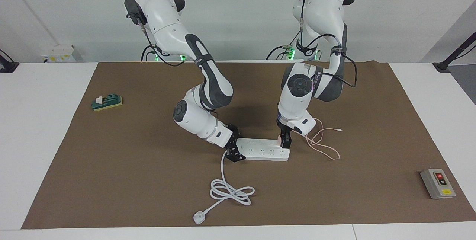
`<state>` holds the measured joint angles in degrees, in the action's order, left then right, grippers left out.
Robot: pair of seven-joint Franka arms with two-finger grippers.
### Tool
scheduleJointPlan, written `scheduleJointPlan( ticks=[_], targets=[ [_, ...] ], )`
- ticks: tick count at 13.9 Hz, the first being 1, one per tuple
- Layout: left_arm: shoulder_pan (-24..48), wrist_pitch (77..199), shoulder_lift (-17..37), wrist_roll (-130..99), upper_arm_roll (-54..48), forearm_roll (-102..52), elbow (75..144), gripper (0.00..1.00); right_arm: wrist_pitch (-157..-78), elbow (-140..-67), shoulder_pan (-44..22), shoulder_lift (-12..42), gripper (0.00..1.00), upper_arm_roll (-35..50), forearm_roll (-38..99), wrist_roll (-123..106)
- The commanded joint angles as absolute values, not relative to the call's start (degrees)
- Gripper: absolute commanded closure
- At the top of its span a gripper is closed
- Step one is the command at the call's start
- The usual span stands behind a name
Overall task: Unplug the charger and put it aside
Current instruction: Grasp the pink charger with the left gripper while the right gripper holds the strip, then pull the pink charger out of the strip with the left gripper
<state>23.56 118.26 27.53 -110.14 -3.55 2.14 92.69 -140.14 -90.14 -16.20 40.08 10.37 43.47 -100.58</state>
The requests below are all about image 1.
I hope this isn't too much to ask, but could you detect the white power strip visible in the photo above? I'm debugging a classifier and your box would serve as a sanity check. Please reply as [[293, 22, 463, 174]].
[[236, 138, 290, 162]]

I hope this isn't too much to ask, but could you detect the pink charging cable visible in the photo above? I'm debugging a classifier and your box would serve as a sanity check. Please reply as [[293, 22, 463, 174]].
[[303, 118, 343, 160]]

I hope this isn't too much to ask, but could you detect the brown table mat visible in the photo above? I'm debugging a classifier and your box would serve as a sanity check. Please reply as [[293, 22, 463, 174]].
[[21, 61, 476, 230]]

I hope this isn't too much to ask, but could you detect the black angled stand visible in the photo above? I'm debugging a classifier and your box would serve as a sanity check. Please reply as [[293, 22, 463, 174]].
[[432, 32, 476, 72]]

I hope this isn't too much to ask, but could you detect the white box with yellow labels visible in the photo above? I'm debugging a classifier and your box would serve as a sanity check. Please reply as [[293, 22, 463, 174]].
[[40, 44, 76, 63]]

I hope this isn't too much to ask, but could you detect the black desk clamp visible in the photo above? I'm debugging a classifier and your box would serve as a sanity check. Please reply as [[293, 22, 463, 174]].
[[0, 49, 20, 73]]

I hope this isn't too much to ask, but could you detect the white power cord with plug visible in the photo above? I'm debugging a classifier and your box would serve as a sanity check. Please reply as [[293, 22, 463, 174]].
[[193, 150, 255, 225]]

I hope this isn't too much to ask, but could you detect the black base cable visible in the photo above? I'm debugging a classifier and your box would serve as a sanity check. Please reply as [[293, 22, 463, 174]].
[[266, 43, 298, 60], [141, 45, 156, 62]]

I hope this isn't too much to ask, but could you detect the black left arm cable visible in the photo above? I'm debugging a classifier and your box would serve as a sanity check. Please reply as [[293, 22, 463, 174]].
[[297, 0, 358, 88]]

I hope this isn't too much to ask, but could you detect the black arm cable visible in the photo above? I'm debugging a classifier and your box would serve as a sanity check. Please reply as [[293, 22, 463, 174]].
[[297, 0, 358, 88], [126, 12, 214, 67]]

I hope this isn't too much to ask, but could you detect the green knife switch block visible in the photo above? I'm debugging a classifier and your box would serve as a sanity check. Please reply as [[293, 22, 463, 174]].
[[91, 94, 123, 112]]

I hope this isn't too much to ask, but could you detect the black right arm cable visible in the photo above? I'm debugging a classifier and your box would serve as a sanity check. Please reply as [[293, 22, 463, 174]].
[[126, 12, 214, 67]]

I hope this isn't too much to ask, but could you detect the grey on-off switch box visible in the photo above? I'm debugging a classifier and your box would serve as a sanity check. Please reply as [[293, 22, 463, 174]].
[[420, 168, 456, 200]]

